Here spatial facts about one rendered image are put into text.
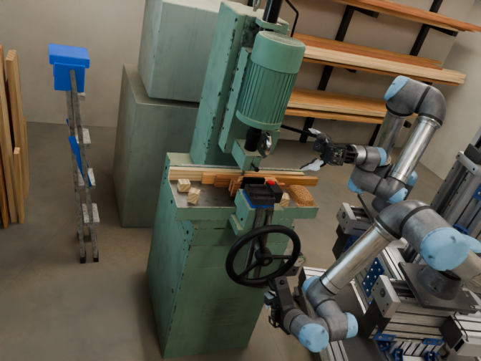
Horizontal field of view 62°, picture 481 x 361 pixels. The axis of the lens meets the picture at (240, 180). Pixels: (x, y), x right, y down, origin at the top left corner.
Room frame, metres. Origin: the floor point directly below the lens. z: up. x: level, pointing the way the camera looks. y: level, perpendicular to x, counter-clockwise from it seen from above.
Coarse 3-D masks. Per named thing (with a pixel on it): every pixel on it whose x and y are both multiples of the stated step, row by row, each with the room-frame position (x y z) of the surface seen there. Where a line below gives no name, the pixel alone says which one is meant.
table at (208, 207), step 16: (176, 192) 1.25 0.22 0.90; (208, 192) 1.31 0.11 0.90; (224, 192) 1.34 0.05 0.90; (176, 208) 1.16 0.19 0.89; (192, 208) 1.19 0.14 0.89; (208, 208) 1.21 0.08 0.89; (224, 208) 1.24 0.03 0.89; (288, 208) 1.37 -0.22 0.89; (304, 208) 1.40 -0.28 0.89; (240, 224) 1.21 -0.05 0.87
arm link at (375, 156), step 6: (366, 150) 1.44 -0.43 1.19; (372, 150) 1.45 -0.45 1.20; (378, 150) 1.47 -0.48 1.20; (384, 150) 1.49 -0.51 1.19; (366, 156) 1.42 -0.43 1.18; (372, 156) 1.44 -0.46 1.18; (378, 156) 1.45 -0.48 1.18; (384, 156) 1.47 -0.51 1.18; (366, 162) 1.43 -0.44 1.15; (372, 162) 1.44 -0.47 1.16; (378, 162) 1.45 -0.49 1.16; (384, 162) 1.47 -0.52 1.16; (366, 168) 1.44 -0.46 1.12; (372, 168) 1.44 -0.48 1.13
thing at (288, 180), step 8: (208, 176) 1.37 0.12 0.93; (272, 176) 1.51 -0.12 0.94; (280, 176) 1.52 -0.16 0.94; (288, 176) 1.55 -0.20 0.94; (296, 176) 1.57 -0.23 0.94; (304, 176) 1.59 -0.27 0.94; (288, 184) 1.54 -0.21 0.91; (296, 184) 1.56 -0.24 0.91; (304, 184) 1.57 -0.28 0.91; (312, 184) 1.59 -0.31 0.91
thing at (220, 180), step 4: (216, 176) 1.37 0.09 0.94; (220, 176) 1.37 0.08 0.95; (224, 176) 1.38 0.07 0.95; (228, 176) 1.39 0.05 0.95; (232, 176) 1.40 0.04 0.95; (236, 176) 1.41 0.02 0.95; (256, 176) 1.45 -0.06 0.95; (260, 176) 1.46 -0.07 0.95; (264, 176) 1.47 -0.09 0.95; (268, 176) 1.48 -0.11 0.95; (216, 180) 1.36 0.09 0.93; (220, 180) 1.37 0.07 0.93; (224, 180) 1.38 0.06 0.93; (228, 180) 1.39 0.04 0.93; (216, 184) 1.36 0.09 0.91; (220, 184) 1.37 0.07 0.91; (224, 184) 1.38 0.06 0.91; (228, 184) 1.39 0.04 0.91
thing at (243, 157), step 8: (240, 144) 1.47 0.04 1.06; (232, 152) 1.50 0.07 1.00; (240, 152) 1.43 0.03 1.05; (248, 152) 1.42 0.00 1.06; (256, 152) 1.44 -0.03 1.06; (240, 160) 1.41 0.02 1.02; (248, 160) 1.39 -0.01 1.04; (256, 160) 1.41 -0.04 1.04; (240, 168) 1.39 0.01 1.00; (248, 168) 1.40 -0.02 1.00
